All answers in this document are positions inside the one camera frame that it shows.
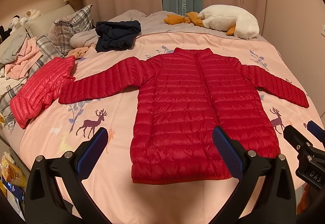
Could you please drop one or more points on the grey bed sheet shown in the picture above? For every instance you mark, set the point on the grey bed sheet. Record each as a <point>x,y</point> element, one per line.
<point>154,23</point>

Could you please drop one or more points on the white plush goose toy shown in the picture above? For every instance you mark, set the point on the white plush goose toy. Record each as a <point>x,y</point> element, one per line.
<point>233,20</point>

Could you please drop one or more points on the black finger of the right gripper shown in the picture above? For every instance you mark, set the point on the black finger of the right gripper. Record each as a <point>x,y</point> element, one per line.
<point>298,141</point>
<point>317,131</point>

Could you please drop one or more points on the pile of pink grey clothes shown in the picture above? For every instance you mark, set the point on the pile of pink grey clothes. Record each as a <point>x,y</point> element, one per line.
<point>16,61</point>

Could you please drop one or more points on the folded pink-red down jacket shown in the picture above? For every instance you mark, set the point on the folded pink-red down jacket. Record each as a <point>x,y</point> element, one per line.
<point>42,89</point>

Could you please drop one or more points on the white wall switch panel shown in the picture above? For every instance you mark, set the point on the white wall switch panel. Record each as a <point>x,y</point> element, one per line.
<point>323,31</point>

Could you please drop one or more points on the beige headboard cushion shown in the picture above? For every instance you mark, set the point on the beige headboard cushion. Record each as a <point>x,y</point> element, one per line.
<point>40,26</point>

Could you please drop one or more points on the large red down jacket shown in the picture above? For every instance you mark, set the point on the large red down jacket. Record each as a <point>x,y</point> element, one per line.
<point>182,97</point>

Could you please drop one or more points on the yellow snack bag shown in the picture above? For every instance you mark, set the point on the yellow snack bag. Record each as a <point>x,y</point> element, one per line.
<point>12,173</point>

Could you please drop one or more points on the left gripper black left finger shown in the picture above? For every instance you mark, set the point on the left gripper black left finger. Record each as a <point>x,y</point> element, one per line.
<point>44,202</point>

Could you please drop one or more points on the pink deer print duvet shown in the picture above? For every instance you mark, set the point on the pink deer print duvet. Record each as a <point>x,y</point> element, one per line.
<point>58,129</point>

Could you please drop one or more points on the small plush toys on headboard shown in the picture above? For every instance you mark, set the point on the small plush toys on headboard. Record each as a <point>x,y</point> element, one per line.
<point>18,21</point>

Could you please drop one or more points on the dark navy garment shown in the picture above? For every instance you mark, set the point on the dark navy garment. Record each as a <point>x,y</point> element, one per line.
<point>117,36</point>

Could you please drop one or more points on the grey rolled garment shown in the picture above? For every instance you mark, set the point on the grey rolled garment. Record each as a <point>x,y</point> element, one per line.
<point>83,39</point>

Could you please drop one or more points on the grey plaid pillow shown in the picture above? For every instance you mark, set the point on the grey plaid pillow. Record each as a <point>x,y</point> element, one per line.
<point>56,42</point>

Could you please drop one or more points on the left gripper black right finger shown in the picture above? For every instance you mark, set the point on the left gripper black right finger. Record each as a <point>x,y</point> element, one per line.
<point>276,202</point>

